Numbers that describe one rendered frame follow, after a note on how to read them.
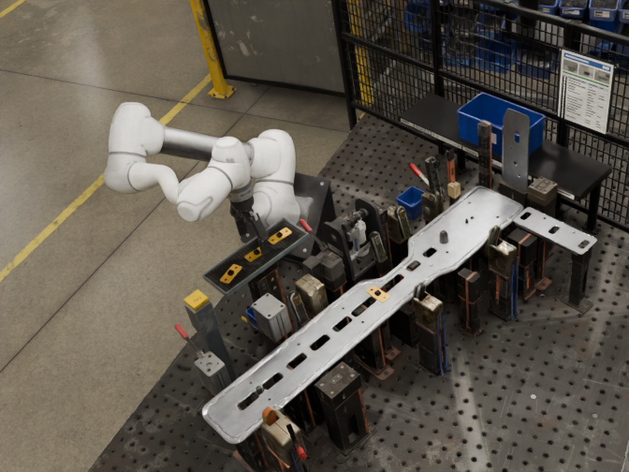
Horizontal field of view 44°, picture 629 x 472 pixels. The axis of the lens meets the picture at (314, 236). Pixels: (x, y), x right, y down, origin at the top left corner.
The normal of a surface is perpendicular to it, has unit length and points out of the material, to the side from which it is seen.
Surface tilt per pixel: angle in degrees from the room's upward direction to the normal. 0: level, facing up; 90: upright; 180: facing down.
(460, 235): 0
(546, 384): 0
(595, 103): 90
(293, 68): 97
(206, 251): 0
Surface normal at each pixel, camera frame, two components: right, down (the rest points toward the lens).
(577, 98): -0.73, 0.54
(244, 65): -0.47, 0.66
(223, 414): -0.15, -0.73
